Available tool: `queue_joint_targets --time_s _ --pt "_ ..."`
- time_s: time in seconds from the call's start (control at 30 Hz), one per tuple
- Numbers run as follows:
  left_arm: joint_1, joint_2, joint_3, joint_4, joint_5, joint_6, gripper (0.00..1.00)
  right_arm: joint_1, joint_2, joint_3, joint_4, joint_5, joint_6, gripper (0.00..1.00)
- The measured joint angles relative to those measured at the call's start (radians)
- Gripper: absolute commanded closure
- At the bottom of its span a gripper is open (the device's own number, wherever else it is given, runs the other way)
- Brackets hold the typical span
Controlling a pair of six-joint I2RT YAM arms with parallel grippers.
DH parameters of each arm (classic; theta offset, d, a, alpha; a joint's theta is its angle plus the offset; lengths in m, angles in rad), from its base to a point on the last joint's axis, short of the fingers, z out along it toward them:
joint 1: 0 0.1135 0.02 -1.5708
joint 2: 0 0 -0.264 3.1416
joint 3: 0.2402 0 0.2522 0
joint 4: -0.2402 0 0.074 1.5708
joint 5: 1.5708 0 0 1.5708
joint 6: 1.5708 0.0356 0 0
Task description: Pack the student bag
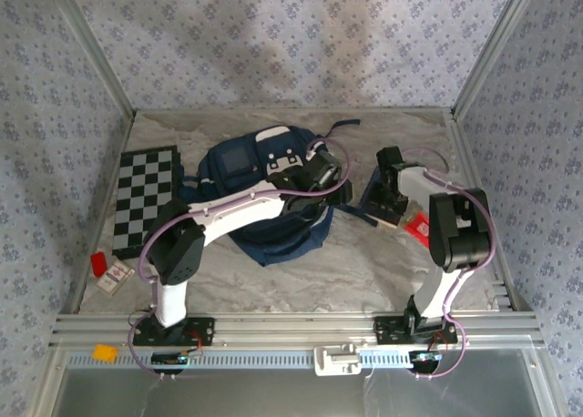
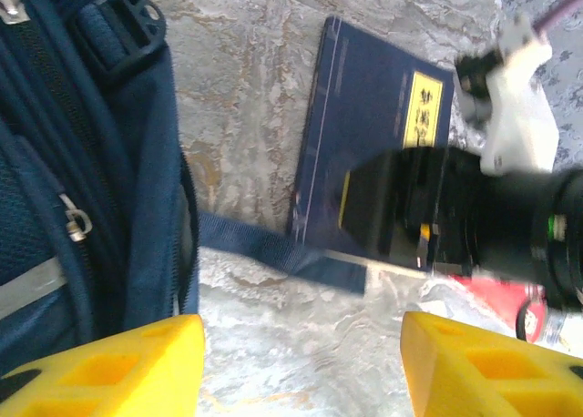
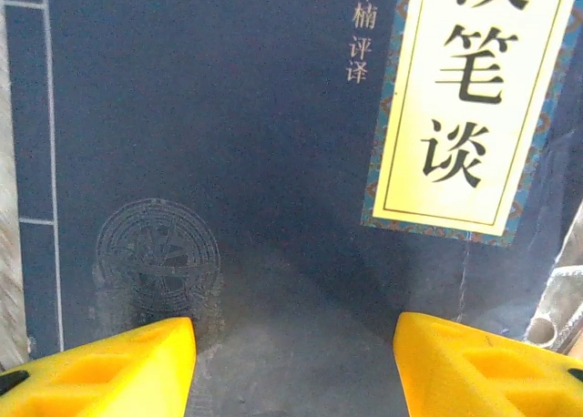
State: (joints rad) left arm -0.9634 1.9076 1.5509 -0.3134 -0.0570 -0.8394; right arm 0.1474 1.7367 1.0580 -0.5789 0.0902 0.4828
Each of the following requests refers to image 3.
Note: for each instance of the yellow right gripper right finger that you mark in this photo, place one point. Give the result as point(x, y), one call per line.
point(483, 376)

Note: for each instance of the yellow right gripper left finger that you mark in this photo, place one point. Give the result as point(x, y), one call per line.
point(105, 376)

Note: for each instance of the navy blue backpack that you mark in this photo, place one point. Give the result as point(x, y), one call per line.
point(565, 162)

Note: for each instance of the dark blue book four-character label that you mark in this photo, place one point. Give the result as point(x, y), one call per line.
point(228, 139)

